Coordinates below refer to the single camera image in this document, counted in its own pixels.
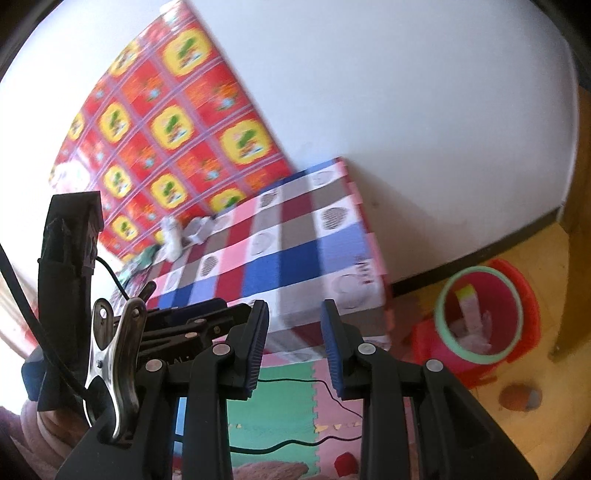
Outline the thin black floor cable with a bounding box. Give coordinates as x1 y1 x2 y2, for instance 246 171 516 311
228 377 366 455

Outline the coloured foam floor mat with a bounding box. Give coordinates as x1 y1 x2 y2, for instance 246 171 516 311
171 355 476 480

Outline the crumpled white paper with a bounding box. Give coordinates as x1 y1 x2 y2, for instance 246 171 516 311
185 216 217 245

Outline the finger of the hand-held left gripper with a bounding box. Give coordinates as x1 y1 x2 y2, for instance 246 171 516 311
139 302 254 365
147 298 229 326

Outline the red floral wall cloth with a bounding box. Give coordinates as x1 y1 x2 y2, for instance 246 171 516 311
50 0 296 264

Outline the pink fuzzy pants leg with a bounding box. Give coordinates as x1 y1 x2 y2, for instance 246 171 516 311
231 462 321 480

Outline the green printed tissue packet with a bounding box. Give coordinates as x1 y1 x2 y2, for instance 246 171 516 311
121 247 160 282

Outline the plaid heart blanket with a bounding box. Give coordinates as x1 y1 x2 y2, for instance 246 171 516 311
122 157 393 365

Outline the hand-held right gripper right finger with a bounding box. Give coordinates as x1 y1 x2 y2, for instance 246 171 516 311
322 299 539 480

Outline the person's left forearm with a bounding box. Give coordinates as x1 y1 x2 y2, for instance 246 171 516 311
0 401 93 480

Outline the orange grey slipper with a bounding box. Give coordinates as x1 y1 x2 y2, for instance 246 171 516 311
501 383 543 412

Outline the person's red slipper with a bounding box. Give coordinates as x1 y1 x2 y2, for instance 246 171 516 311
335 452 359 477

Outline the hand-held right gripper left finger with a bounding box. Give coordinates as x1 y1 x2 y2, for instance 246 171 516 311
55 299 271 480

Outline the red bin with green rim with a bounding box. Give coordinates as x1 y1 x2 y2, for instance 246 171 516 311
410 265 527 384

